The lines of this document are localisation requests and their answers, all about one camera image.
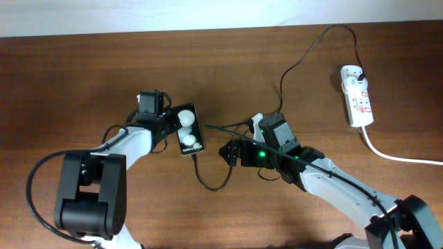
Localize black USB-C charger cable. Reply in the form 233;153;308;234
191;23;365;192

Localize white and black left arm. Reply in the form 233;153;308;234
54;91;178;248

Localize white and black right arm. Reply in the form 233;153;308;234
219;113;442;248

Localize white power strip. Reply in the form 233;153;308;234
341;65;374;128

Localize white power strip cord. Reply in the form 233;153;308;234
359;126;443;166

